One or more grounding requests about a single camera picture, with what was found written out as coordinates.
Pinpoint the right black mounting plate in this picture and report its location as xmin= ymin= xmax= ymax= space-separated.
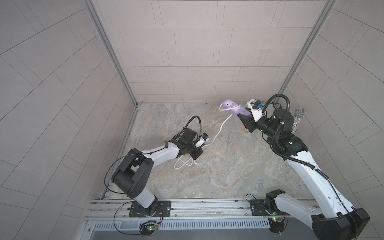
xmin=248 ymin=199 xmax=284 ymax=218

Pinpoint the right green circuit board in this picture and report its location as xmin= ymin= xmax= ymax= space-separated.
xmin=268 ymin=217 xmax=287 ymax=235

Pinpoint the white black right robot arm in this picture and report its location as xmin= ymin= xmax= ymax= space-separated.
xmin=238 ymin=94 xmax=370 ymax=240

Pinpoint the purple power strip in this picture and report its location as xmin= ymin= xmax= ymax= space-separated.
xmin=219 ymin=99 xmax=251 ymax=117

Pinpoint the black mounting plate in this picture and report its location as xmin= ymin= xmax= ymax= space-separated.
xmin=128 ymin=200 xmax=171 ymax=218
xmin=248 ymin=199 xmax=284 ymax=218

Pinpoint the white power cord with plug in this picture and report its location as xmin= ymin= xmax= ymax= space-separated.
xmin=173 ymin=103 xmax=242 ymax=170

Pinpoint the left green circuit board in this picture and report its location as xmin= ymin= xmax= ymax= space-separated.
xmin=139 ymin=221 xmax=159 ymax=237

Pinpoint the white perforated vent strip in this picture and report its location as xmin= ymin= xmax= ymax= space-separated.
xmin=94 ymin=219 xmax=270 ymax=232

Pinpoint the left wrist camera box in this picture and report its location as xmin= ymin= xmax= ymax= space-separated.
xmin=195 ymin=133 xmax=209 ymax=148

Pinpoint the green circuit board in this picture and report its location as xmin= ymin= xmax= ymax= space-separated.
xmin=268 ymin=217 xmax=287 ymax=235
xmin=139 ymin=221 xmax=159 ymax=237

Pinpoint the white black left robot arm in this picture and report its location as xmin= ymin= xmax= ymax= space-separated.
xmin=111 ymin=116 xmax=209 ymax=217

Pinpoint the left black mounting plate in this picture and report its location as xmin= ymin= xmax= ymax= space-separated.
xmin=128 ymin=200 xmax=171 ymax=218

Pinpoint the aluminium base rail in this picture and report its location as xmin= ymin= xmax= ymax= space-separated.
xmin=85 ymin=197 xmax=323 ymax=223

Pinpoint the glitter microphone on black stand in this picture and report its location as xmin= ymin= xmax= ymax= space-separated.
xmin=292 ymin=108 xmax=307 ymax=134

